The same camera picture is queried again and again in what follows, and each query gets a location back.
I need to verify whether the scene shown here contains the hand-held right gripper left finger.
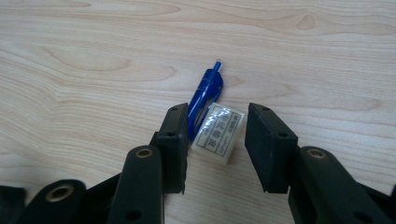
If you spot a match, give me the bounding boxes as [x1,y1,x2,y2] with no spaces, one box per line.
[106,103,191,224]

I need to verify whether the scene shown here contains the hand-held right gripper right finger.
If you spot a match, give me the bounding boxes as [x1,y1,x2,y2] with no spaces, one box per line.
[244,102,394,224]

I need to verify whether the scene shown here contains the blue pen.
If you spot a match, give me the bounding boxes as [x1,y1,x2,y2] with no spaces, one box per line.
[186,60,225,143]

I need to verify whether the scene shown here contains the small white eraser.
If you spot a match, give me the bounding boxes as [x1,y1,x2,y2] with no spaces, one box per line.
[190,101,247,166]

